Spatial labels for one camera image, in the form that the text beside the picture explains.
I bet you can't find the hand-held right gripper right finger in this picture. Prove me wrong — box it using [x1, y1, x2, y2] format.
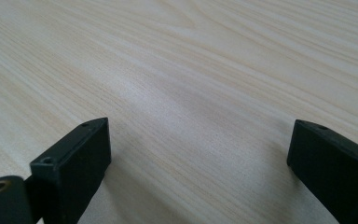
[286, 119, 358, 224]

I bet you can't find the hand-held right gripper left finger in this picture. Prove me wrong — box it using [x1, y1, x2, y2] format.
[29, 117, 112, 224]

